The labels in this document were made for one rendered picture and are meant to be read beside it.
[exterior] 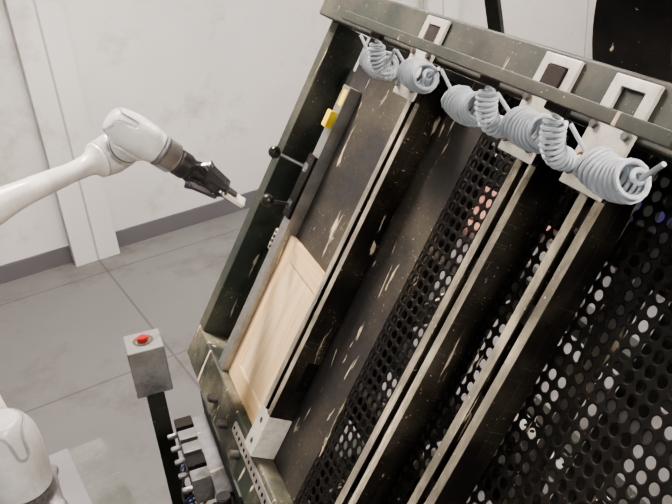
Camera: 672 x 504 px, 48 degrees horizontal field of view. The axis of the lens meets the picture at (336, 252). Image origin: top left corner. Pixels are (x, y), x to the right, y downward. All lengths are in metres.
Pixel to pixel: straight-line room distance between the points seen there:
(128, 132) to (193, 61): 3.30
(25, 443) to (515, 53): 1.47
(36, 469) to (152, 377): 0.61
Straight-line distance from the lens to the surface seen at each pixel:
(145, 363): 2.55
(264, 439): 2.03
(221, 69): 5.41
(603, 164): 1.10
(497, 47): 1.57
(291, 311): 2.12
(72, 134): 5.05
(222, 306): 2.57
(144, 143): 2.06
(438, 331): 1.49
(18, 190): 1.92
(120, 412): 3.86
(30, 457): 2.09
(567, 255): 1.28
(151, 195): 5.43
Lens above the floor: 2.28
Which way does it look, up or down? 27 degrees down
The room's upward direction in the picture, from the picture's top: 5 degrees counter-clockwise
